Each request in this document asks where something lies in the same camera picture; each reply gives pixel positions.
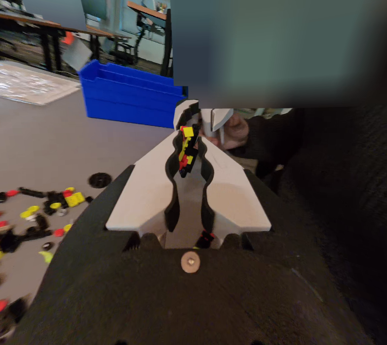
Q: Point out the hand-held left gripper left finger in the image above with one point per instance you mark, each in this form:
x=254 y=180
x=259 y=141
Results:
x=142 y=199

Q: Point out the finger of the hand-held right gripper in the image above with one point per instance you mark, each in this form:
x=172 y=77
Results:
x=220 y=116
x=184 y=115

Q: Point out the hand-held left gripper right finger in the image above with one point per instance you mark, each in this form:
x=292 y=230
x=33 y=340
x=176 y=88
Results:
x=238 y=199

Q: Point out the yellow black red lego model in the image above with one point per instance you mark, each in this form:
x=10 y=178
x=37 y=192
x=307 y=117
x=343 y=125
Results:
x=188 y=148

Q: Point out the pile of lego pieces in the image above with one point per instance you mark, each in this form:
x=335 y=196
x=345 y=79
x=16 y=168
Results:
x=45 y=199

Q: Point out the person's right forearm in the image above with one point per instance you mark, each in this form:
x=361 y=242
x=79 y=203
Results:
x=272 y=136

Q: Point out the black round lego plate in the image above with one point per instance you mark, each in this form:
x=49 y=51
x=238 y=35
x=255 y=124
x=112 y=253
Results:
x=99 y=180

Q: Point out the long red black lego assembly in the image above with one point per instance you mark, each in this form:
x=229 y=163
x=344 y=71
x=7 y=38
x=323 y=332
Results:
x=205 y=237

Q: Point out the person's right hand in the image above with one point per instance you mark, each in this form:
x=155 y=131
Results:
x=237 y=130

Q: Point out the blue bin with square tag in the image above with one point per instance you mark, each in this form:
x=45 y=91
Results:
x=130 y=100

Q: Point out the person's black sweater torso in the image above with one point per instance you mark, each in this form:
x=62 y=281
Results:
x=332 y=215

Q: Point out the background wooden desk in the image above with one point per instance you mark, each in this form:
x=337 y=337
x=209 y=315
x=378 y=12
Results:
x=148 y=10
x=30 y=21

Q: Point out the clear plastic bag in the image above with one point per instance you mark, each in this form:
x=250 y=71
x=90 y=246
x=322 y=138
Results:
x=33 y=84

